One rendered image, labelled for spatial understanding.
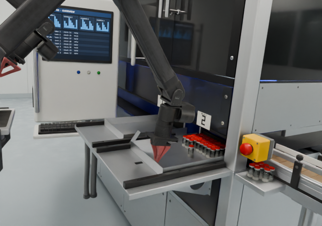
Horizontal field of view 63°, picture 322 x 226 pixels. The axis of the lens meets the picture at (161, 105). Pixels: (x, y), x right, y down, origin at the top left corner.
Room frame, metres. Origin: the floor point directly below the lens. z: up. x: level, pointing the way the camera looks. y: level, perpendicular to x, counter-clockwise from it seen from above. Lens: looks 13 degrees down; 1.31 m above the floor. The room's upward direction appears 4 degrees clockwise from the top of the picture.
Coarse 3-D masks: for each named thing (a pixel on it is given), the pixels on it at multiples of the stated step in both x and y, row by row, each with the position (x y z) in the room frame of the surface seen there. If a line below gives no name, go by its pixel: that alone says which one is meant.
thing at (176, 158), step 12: (132, 144) 1.01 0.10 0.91; (144, 144) 1.05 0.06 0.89; (180, 144) 1.11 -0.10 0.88; (144, 156) 0.91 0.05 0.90; (168, 156) 0.97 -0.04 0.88; (180, 156) 0.98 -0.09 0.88; (204, 156) 1.00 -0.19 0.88; (156, 168) 0.83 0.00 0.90; (168, 168) 0.81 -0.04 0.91; (180, 168) 0.83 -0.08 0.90
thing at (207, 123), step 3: (198, 111) 1.07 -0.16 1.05; (198, 114) 1.07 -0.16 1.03; (201, 114) 1.06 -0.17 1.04; (204, 114) 1.04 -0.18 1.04; (207, 114) 1.02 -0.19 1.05; (198, 117) 1.07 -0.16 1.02; (201, 117) 1.05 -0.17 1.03; (204, 117) 1.04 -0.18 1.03; (207, 117) 1.02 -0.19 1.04; (210, 117) 1.01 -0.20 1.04; (198, 120) 1.07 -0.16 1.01; (201, 120) 1.05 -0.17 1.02; (207, 120) 1.02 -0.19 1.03; (210, 120) 1.01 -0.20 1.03; (198, 123) 1.07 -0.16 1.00; (204, 123) 1.04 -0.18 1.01; (207, 123) 1.02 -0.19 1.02; (201, 126) 1.05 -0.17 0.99; (204, 126) 1.03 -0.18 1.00; (207, 126) 1.02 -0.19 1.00; (207, 129) 1.01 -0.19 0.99
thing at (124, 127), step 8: (104, 120) 1.31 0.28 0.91; (112, 120) 1.33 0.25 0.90; (120, 120) 1.35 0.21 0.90; (128, 120) 1.38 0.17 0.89; (136, 120) 1.40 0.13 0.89; (144, 120) 1.43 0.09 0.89; (152, 120) 1.45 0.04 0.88; (112, 128) 1.21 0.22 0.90; (120, 128) 1.27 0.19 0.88; (128, 128) 1.28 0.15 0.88; (136, 128) 1.29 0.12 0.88; (144, 128) 1.30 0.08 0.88; (152, 128) 1.31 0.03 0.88; (176, 128) 1.23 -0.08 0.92; (184, 128) 1.26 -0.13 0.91; (120, 136) 1.12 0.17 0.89; (128, 136) 1.10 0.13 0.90
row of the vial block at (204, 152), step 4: (188, 136) 1.10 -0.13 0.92; (192, 136) 1.10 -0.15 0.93; (196, 140) 1.05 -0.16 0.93; (200, 140) 1.05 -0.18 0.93; (196, 144) 1.04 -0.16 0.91; (200, 144) 1.03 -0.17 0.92; (204, 144) 1.01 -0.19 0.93; (196, 148) 1.04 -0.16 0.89; (200, 148) 1.02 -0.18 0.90; (204, 148) 1.00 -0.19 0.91; (208, 148) 0.98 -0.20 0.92; (212, 148) 0.97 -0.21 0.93; (200, 152) 1.02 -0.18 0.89; (204, 152) 1.00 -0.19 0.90; (208, 152) 0.98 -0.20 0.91; (212, 152) 0.96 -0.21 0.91; (208, 156) 0.98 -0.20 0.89; (212, 156) 0.96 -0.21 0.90
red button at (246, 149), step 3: (243, 144) 0.81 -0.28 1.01; (246, 144) 0.81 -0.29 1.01; (249, 144) 0.81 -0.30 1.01; (240, 147) 0.82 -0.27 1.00; (243, 147) 0.81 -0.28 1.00; (246, 147) 0.80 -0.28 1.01; (249, 147) 0.80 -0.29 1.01; (240, 150) 0.82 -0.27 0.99; (243, 150) 0.81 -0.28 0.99; (246, 150) 0.80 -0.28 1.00; (249, 150) 0.80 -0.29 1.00; (243, 153) 0.81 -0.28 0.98; (246, 153) 0.80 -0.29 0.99; (249, 153) 0.80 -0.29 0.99
